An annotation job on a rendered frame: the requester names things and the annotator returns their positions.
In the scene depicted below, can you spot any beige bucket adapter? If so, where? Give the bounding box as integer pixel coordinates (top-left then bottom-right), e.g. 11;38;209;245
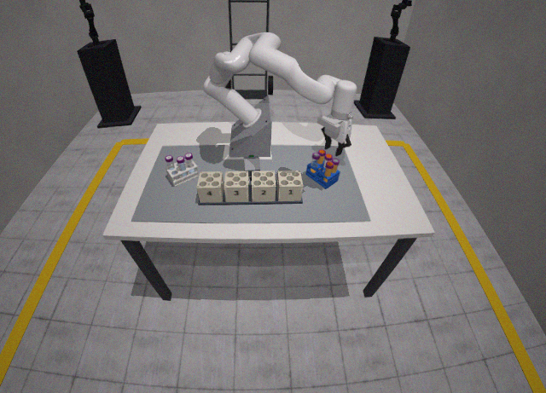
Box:
251;170;276;202
197;171;223;203
224;171;249;202
276;170;303;201

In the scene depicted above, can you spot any blue tube rack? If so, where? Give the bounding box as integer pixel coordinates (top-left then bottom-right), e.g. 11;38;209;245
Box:
306;163;340;189

